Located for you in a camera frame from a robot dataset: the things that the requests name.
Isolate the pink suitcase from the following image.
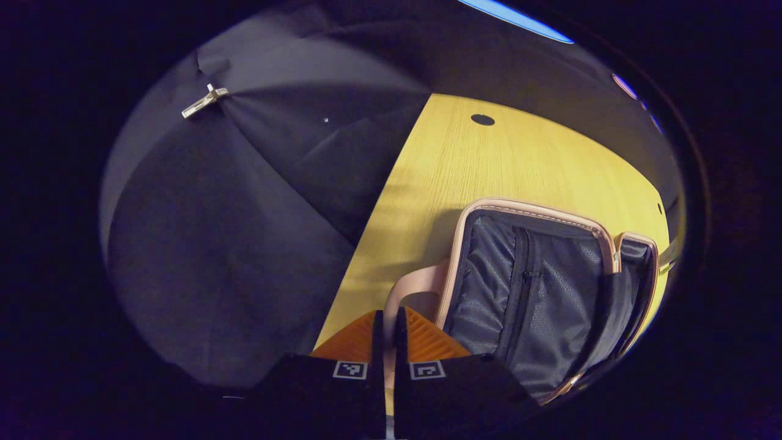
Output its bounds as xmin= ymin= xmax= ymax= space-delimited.
xmin=382 ymin=197 xmax=662 ymax=407

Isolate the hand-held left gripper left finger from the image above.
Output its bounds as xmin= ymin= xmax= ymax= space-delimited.
xmin=241 ymin=310 xmax=387 ymax=440

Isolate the black backdrop cloth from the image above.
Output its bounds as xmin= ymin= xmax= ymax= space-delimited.
xmin=101 ymin=0 xmax=682 ymax=392

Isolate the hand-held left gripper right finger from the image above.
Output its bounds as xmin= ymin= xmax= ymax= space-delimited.
xmin=394 ymin=306 xmax=541 ymax=440

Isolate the silver cloth clip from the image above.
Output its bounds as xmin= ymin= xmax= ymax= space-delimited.
xmin=181 ymin=84 xmax=230 ymax=119

